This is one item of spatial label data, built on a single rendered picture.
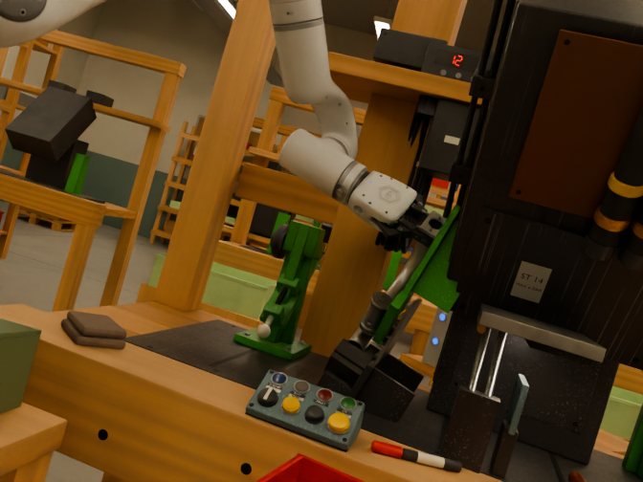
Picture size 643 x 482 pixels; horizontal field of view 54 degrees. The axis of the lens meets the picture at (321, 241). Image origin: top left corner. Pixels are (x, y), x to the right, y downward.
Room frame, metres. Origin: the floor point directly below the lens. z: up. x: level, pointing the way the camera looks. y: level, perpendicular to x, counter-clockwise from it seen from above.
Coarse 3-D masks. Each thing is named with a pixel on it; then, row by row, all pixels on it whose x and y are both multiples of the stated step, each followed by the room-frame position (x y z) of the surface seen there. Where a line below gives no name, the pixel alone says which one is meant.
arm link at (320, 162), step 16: (288, 144) 1.20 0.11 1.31; (304, 144) 1.20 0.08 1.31; (320, 144) 1.20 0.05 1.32; (336, 144) 1.23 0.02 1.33; (288, 160) 1.21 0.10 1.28; (304, 160) 1.19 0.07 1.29; (320, 160) 1.19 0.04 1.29; (336, 160) 1.19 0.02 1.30; (352, 160) 1.20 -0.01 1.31; (304, 176) 1.21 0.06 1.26; (320, 176) 1.19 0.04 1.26; (336, 176) 1.18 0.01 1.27
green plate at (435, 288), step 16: (448, 224) 1.04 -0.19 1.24; (448, 240) 1.05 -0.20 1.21; (432, 256) 1.05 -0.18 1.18; (448, 256) 1.05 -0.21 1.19; (416, 272) 1.04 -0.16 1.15; (432, 272) 1.05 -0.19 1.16; (416, 288) 1.06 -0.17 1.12; (432, 288) 1.05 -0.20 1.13; (448, 288) 1.04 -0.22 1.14; (448, 304) 1.04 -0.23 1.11
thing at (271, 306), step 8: (320, 256) 1.40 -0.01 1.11; (312, 272) 1.38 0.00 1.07; (280, 280) 1.31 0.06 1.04; (288, 280) 1.31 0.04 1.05; (296, 280) 1.32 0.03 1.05; (288, 288) 1.31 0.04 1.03; (296, 288) 1.31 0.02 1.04; (272, 296) 1.32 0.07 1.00; (280, 296) 1.30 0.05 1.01; (296, 296) 1.33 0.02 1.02; (272, 304) 1.27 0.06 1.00; (280, 304) 1.31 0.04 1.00; (288, 304) 1.31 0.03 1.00; (296, 304) 1.32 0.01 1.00; (264, 312) 1.27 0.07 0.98; (272, 312) 1.26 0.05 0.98; (280, 312) 1.26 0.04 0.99; (288, 312) 1.30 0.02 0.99; (264, 320) 1.29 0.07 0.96; (280, 320) 1.28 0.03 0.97
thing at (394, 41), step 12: (384, 36) 1.40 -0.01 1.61; (396, 36) 1.39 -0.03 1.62; (408, 36) 1.39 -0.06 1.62; (420, 36) 1.38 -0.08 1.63; (384, 48) 1.40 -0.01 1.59; (396, 48) 1.39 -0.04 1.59; (408, 48) 1.38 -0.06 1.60; (420, 48) 1.38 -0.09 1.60; (384, 60) 1.40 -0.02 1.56; (396, 60) 1.39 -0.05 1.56; (408, 60) 1.38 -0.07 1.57; (420, 60) 1.38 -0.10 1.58
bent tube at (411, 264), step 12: (432, 216) 1.16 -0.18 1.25; (420, 228) 1.14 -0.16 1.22; (432, 228) 1.18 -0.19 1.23; (420, 252) 1.20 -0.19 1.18; (408, 264) 1.22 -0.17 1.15; (408, 276) 1.22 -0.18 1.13; (396, 288) 1.21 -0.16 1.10; (360, 336) 1.11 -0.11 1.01; (372, 336) 1.13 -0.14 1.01; (360, 348) 1.12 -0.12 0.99
